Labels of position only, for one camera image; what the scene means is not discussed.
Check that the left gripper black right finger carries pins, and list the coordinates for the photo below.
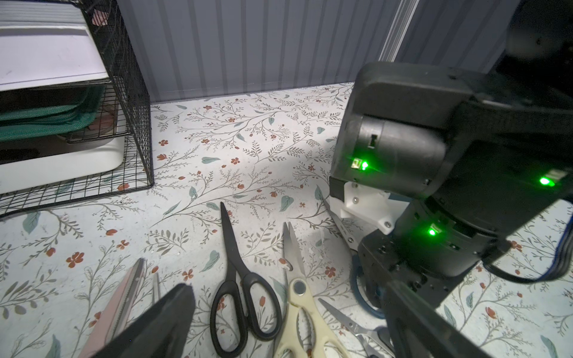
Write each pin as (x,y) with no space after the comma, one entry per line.
(416,330)

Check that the small dark handled scissors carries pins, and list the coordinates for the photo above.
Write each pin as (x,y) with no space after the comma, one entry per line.
(156,290)

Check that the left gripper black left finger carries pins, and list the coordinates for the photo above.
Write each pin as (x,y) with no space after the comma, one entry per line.
(159,332)

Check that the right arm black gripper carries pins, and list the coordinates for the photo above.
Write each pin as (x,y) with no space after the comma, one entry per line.
(430,251)

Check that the green folder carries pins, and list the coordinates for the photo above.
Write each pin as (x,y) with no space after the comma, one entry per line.
(29,113)

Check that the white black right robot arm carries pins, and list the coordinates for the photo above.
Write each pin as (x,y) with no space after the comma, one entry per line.
(447,164)

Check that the large black scissors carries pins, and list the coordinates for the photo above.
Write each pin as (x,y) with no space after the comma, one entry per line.
(238,284)

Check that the black wire desk organizer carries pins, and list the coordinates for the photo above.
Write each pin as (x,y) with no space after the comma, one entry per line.
(110,156)

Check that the white paper tray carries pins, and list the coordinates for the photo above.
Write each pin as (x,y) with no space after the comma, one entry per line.
(40,57)

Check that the cream kitchen scissors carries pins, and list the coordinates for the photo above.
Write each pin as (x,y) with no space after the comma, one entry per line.
(300,297)

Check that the pink scissors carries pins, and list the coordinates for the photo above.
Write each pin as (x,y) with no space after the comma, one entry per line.
(115,316)

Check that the small black handled scissors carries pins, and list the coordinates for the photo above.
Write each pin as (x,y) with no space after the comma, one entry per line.
(376,342)

